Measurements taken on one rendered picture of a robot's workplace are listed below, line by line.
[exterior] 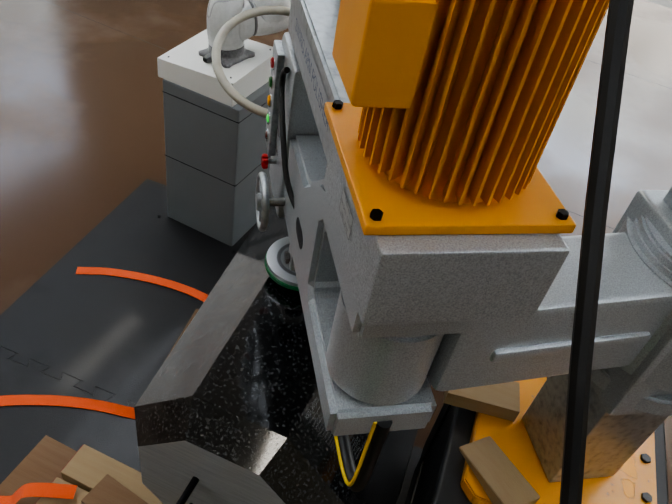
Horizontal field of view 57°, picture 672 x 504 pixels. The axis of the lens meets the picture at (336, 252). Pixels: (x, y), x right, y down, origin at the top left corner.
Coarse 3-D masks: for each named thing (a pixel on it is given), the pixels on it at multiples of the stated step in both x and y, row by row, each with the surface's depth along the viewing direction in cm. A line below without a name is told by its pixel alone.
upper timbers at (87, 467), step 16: (80, 448) 209; (80, 464) 205; (96, 464) 206; (112, 464) 206; (64, 480) 205; (80, 480) 201; (96, 480) 202; (128, 480) 203; (80, 496) 197; (144, 496) 200
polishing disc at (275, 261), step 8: (280, 240) 193; (288, 240) 193; (272, 248) 190; (280, 248) 190; (288, 248) 191; (272, 256) 187; (280, 256) 188; (272, 264) 184; (280, 264) 185; (288, 264) 186; (272, 272) 183; (280, 272) 183; (288, 272) 183; (280, 280) 182; (288, 280) 181; (296, 280) 181
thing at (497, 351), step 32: (576, 256) 114; (608, 256) 115; (640, 256) 116; (576, 288) 107; (608, 288) 108; (640, 288) 110; (480, 320) 100; (512, 320) 102; (544, 320) 104; (608, 320) 110; (640, 320) 113; (448, 352) 106; (480, 352) 106; (512, 352) 107; (544, 352) 110; (608, 352) 118; (640, 352) 121; (448, 384) 111; (480, 384) 114
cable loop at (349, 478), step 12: (372, 432) 114; (384, 432) 112; (336, 444) 140; (348, 444) 140; (372, 444) 116; (348, 456) 138; (372, 456) 118; (348, 468) 136; (360, 468) 123; (372, 468) 122; (348, 480) 133; (360, 480) 125
